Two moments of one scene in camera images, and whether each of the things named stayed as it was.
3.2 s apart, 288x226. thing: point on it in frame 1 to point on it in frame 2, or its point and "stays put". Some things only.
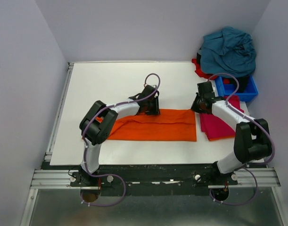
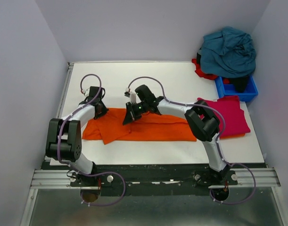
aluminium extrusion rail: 60,179 stays put
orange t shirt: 171,125 stays put
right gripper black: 196,105 to 131,111
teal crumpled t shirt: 230,51 stays put
